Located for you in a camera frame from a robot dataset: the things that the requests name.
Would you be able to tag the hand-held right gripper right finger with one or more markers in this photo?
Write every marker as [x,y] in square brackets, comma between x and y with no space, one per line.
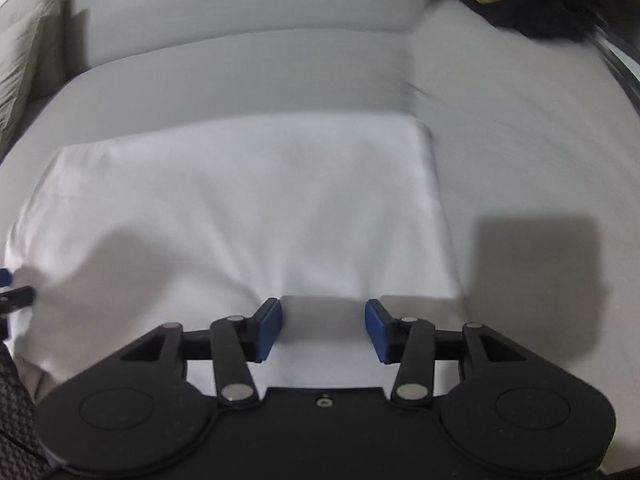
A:
[377,330]

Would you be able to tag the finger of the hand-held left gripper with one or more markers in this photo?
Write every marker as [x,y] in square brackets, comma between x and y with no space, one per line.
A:
[17,296]

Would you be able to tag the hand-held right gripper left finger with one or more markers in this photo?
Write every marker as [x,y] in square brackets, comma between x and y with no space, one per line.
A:
[270,330]

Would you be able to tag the white shirt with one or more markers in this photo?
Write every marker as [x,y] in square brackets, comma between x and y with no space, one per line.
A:
[225,210]

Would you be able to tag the small grey cushion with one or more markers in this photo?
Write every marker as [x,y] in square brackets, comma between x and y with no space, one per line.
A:
[15,75]

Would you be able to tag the grey sofa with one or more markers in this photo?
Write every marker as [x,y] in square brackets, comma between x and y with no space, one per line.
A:
[500,135]

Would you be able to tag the glass side table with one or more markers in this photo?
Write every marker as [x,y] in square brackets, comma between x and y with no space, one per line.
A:
[622,67]

